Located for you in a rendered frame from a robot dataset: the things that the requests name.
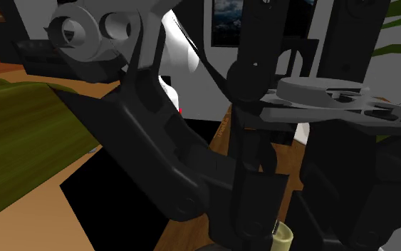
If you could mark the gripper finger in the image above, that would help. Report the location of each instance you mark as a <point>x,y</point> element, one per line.
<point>141,139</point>
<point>342,180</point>

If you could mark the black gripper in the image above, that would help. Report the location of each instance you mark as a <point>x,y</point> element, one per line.
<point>259,34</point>

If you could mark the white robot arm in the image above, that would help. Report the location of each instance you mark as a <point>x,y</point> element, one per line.
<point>182,52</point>

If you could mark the brown wooden table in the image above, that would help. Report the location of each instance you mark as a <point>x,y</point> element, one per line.
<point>290,163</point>

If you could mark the black robot stand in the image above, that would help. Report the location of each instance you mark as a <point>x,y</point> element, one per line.
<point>116,208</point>

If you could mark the cream cylindrical cup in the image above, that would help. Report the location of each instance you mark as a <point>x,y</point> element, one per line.
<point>285,238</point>

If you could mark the black sofa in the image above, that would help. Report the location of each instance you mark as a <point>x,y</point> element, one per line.
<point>37,57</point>

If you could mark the dark framed wall picture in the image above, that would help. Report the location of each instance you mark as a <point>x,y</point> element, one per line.
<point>226,21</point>

